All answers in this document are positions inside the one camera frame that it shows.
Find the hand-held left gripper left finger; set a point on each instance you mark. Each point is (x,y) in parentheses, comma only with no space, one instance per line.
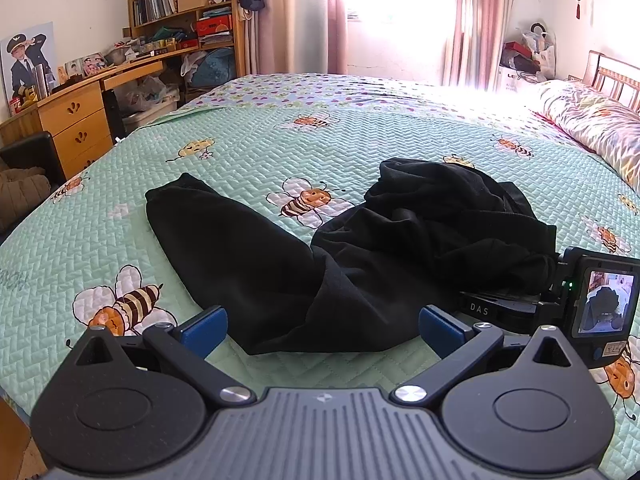
(205,331)

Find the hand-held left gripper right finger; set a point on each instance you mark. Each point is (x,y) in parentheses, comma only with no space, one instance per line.
(440,331)

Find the thick black pants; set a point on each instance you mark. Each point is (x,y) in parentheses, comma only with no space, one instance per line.
(350,260)

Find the floral pillow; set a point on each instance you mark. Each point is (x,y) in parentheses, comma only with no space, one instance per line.
(600,120)

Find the green bee-print bedspread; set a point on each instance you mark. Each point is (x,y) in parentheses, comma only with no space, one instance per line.
(400,125)

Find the clear plastic storage box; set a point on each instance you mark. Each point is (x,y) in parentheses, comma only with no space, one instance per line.
(150,110)

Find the white box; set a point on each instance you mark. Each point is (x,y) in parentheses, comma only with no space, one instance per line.
(510,82)

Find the wooden headboard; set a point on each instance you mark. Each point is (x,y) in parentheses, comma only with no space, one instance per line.
(625,80)

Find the wooden desk with drawers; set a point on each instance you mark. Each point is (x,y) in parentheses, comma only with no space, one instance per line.
(75,130)

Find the pile of bags by window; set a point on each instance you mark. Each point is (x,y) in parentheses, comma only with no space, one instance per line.
(545,55)

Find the blue bag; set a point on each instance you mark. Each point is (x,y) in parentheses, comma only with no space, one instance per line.
(215,67)

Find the photo frames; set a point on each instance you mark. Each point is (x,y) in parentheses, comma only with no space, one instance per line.
(92,65)

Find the metal bowl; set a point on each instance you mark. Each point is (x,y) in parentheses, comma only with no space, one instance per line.
(117,55)

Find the pink striped curtain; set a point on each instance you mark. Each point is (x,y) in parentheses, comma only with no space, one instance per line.
(475,25)
(300,20)

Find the steel thermos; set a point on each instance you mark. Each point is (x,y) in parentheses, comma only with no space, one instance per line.
(41,82)

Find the red box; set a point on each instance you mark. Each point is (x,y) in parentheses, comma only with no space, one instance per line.
(215,25)

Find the row of books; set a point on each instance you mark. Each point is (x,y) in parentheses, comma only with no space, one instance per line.
(150,7)

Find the brown cardboard box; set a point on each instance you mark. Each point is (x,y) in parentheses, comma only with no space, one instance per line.
(195,1)

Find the wall poster of uniformed child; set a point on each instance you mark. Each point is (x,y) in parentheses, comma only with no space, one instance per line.
(25,60)

